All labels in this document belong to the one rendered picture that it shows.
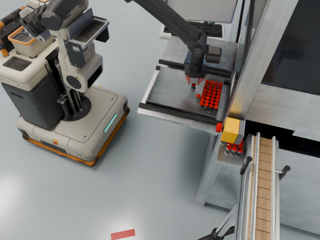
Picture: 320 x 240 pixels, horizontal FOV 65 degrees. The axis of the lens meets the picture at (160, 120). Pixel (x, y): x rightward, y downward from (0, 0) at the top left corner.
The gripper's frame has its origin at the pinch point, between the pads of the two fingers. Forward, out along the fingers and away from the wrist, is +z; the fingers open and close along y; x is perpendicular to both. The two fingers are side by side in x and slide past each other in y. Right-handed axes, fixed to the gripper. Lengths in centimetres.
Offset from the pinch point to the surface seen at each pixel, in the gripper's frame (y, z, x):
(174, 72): -9.4, 3.8, 12.2
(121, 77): -62, 92, 103
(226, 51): 21.2, 6.2, 34.2
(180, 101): -6.1, 5.5, -7.5
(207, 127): 6.2, 6.0, -22.2
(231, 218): 21, 43, -51
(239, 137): 15.2, -6.8, -36.1
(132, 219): -35, 93, -39
